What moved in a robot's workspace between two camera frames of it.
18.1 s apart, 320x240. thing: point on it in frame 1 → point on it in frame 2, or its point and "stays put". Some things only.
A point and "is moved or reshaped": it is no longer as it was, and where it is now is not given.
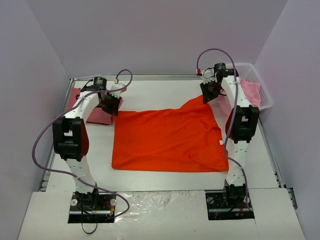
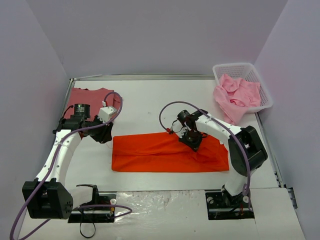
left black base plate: [96, 207] stays put
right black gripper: [207, 92] → [191, 142]
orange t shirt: [187, 139] is moved or reshaped
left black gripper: [111, 105] → [105, 133]
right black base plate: [227, 204] stays put
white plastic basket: [247, 71] stays put
